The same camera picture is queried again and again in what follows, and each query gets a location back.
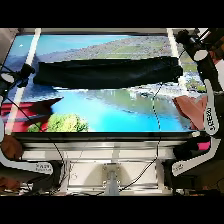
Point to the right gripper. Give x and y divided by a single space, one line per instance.
185 39

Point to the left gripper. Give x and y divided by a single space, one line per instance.
26 74

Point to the dark blue jeans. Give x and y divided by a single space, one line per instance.
106 73

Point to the silver frame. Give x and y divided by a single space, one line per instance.
100 146

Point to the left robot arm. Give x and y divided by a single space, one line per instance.
20 163

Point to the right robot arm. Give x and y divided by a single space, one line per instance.
210 100

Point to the reddish brown garment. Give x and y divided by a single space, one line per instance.
191 111

